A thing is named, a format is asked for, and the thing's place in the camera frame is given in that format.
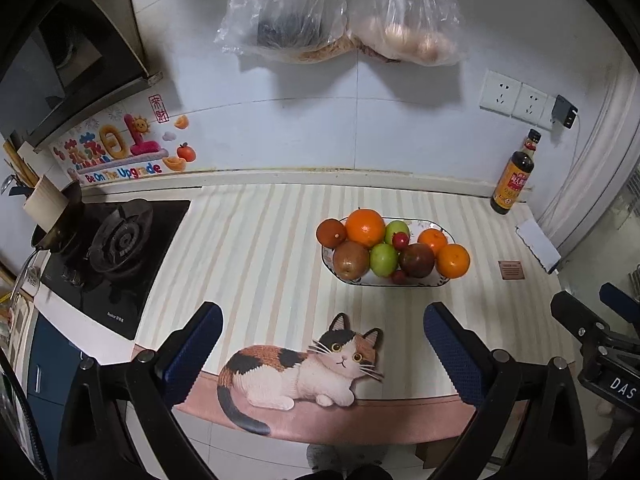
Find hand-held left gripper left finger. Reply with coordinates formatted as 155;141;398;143
59;301;224;480

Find plastic bag with dark contents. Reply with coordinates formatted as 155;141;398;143
215;0;348;65

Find cardboard box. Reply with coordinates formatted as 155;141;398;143
415;440;453;463

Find soy sauce bottle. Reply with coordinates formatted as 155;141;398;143
490;129;543;216

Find black range hood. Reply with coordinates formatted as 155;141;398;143
0;0;163;148

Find black plug adapter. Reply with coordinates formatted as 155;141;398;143
551;95;579;131

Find plastic bag with eggs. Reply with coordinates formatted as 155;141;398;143
346;0;466;67

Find wooden board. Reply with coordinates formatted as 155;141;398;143
23;175;69;228

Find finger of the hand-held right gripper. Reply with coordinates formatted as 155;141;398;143
599;282;640;314
550;291;611;346

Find red-brown streaked apple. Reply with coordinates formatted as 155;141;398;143
332;241;372;281

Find dark red apple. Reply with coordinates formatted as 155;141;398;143
316;218;348;249
398;242;436;279

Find grey fluffy cloth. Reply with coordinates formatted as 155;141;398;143
306;442;388;473

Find white wall socket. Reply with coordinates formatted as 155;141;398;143
479;70;523;117
512;81;558;128

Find green apple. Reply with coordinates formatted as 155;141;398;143
384;220;411;246
369;243;400;277

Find wooden utensil handles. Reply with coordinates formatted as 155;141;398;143
2;130;41;191

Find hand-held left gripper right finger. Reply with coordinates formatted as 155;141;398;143
423;301;588;480

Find stove burner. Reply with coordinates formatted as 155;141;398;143
89;199;153;273

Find colourful wall sticker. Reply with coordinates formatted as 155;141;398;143
50;94;193;186

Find black gas stove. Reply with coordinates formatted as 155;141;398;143
34;199;192;342

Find blue cabinet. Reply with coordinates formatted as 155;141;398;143
27;310;83;411

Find white power cable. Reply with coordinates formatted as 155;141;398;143
537;125;586;226

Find small orange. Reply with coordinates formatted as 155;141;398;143
436;243;472;279
417;228;448;257

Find black wok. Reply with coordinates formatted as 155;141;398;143
31;180;83;253

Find striped cat print mat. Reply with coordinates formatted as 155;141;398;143
132;182;581;446

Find large orange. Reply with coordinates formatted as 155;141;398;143
345;208;387;249

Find floral print plate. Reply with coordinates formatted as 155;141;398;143
320;216;458;287

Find white paper card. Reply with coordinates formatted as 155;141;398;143
516;218;562;275

